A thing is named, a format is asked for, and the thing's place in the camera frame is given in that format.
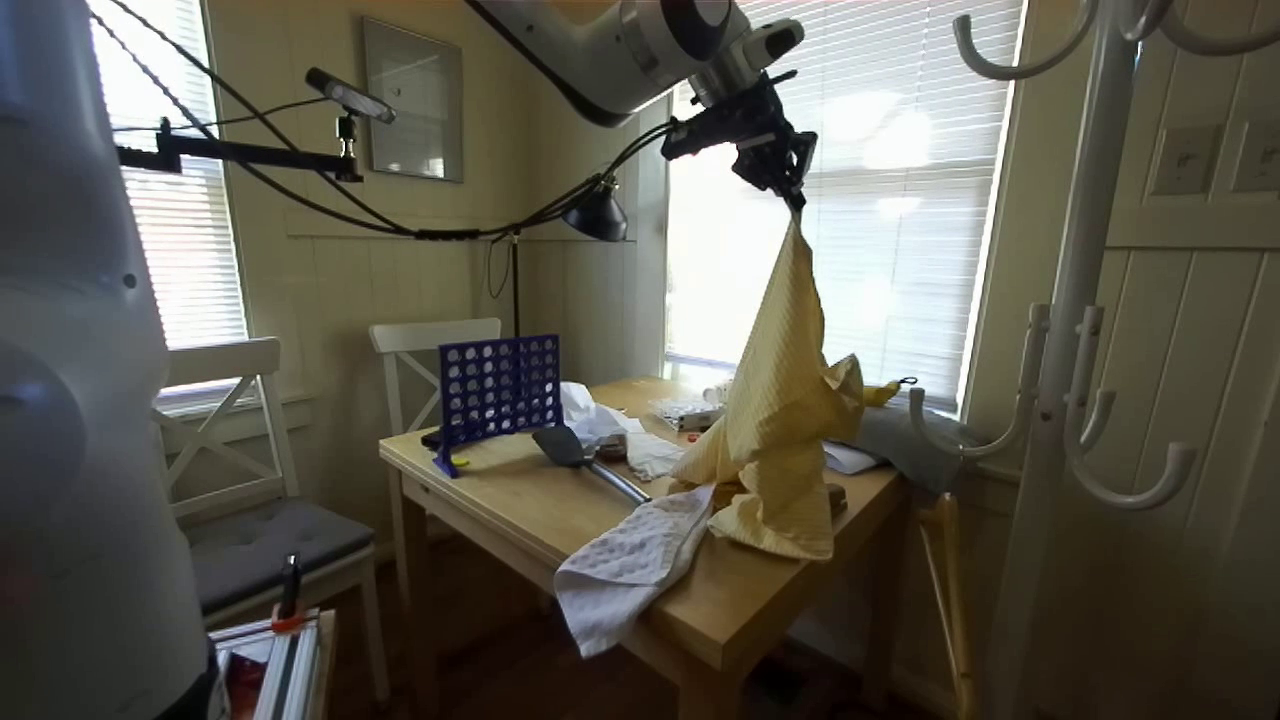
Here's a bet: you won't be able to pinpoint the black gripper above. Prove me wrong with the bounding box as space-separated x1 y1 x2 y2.
727 116 818 217

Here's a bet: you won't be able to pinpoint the yellow towel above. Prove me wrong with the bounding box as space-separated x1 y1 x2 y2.
670 211 913 562

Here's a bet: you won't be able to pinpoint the grey folded towel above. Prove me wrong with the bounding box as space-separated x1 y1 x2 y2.
850 396 976 496

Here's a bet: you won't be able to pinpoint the white window blinds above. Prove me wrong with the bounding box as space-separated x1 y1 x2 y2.
89 0 251 353
664 0 1030 411

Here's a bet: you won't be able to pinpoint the black desk lamp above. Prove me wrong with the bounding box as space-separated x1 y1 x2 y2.
503 176 632 342

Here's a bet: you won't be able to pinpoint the white patterned square box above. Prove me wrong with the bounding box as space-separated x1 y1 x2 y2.
653 393 735 435

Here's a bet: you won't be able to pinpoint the white folded cloth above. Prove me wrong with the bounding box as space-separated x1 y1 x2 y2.
818 438 886 478

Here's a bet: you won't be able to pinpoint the white coat rack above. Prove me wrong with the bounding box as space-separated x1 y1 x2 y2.
952 0 1280 720

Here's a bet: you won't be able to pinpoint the white napkin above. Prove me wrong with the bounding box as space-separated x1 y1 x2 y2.
623 415 690 485

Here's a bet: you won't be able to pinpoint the clear plastic bag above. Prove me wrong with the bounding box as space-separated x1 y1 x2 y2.
557 379 632 460

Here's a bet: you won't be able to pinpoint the black frying pan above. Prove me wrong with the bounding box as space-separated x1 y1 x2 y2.
533 420 656 506

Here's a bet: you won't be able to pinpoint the blue grid game board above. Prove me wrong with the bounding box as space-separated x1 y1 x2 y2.
430 332 564 478

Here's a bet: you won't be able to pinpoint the white wooden chair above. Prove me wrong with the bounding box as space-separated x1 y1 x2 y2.
154 332 393 704
368 314 507 435

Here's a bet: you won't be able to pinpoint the white patterned cloth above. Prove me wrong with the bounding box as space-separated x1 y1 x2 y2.
553 485 725 661

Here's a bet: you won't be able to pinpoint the white panelled door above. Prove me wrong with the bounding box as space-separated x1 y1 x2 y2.
1105 0 1280 720

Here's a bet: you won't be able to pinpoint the grey seat cushion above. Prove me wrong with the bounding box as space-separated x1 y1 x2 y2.
185 496 380 616

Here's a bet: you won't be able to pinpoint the stack of books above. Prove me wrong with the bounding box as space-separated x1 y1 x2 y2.
204 602 335 720

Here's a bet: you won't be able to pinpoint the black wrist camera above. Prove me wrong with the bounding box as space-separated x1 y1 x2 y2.
658 99 751 162

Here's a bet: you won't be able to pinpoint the black cable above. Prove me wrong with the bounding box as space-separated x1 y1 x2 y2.
89 0 677 249

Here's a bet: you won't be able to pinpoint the framed wall mirror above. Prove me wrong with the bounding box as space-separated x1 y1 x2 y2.
356 11 467 188

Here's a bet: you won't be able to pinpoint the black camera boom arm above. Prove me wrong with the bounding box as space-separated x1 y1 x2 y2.
112 64 400 188

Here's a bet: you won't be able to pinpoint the black handled tool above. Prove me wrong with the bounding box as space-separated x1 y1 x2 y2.
271 553 307 636

